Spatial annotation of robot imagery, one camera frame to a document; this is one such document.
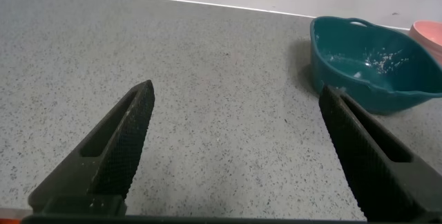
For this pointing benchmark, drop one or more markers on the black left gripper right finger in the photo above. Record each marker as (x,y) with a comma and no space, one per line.
(376,168)

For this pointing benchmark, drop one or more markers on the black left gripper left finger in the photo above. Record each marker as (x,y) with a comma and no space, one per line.
(114,155)

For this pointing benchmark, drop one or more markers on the teal square plastic tray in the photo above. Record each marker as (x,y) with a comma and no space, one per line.
(348,58)

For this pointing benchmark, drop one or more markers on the pink round bowl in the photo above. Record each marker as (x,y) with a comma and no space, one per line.
(430,34)

